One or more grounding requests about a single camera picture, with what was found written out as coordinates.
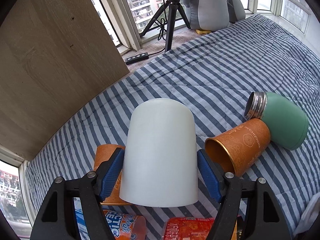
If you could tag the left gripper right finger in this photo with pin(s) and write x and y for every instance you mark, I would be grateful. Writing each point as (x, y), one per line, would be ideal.
(264, 218)

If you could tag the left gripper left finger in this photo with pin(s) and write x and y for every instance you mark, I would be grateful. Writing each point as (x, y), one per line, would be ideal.
(56, 218)

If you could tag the white plastic cup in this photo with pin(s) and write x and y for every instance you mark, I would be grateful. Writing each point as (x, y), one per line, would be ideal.
(160, 160)

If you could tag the orange patterned paper cup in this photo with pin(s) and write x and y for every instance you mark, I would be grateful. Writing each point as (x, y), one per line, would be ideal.
(237, 149)

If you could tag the blue orange drink bottle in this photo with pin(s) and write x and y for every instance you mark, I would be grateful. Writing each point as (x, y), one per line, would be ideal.
(123, 226)

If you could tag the orange tea drink bottle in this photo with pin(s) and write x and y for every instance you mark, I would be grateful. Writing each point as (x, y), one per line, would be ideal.
(187, 228)

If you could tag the green thermos bottle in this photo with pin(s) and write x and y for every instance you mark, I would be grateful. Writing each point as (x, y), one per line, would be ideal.
(287, 123)

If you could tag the blue striped quilt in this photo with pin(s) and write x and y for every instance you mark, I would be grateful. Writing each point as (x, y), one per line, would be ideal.
(213, 76)

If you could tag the wooden board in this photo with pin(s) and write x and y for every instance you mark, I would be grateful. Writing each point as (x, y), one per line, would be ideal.
(56, 55)

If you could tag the black power strip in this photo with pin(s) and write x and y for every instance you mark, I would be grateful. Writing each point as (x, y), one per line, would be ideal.
(136, 58)

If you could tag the small grey penguin plush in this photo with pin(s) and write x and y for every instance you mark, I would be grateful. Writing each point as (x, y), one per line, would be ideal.
(236, 11)

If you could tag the large grey penguin plush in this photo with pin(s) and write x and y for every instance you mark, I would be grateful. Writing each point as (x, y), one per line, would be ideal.
(210, 15)

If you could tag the black tripod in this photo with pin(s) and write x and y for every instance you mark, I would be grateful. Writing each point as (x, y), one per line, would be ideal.
(169, 9)

